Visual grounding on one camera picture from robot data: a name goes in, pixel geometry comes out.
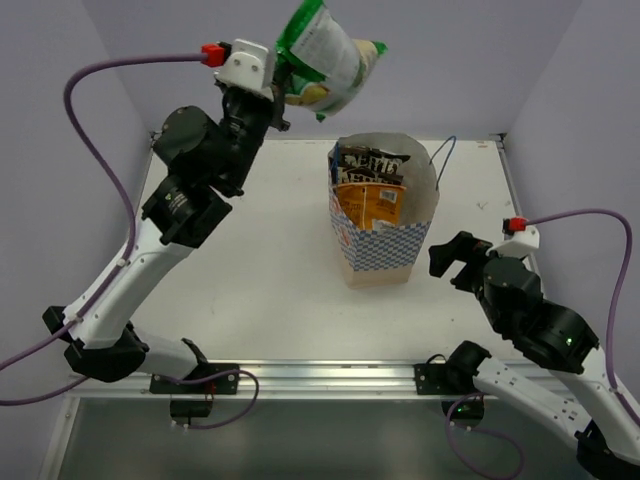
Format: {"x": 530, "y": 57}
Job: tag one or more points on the brown kettle chips bag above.
{"x": 374, "y": 159}
{"x": 365, "y": 175}

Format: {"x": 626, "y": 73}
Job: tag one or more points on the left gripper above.
{"x": 276, "y": 93}

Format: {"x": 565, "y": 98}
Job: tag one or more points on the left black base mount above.
{"x": 193, "y": 398}

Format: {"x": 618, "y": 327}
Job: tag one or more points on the blue checkered paper bag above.
{"x": 371, "y": 258}

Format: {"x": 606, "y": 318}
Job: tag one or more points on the orange chips bag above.
{"x": 369, "y": 205}

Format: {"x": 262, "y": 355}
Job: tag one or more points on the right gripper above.
{"x": 464, "y": 243}

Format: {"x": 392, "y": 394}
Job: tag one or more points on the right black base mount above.
{"x": 436, "y": 377}

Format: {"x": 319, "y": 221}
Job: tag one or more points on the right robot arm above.
{"x": 554, "y": 337}

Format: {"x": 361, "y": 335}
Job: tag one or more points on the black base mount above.
{"x": 436, "y": 377}
{"x": 193, "y": 398}

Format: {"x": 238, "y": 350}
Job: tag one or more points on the green cassava chips bag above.
{"x": 329, "y": 68}

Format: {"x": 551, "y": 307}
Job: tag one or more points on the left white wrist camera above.
{"x": 250, "y": 67}

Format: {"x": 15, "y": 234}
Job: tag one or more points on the aluminium front rail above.
{"x": 295, "y": 380}

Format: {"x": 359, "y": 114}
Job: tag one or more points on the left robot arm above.
{"x": 207, "y": 163}

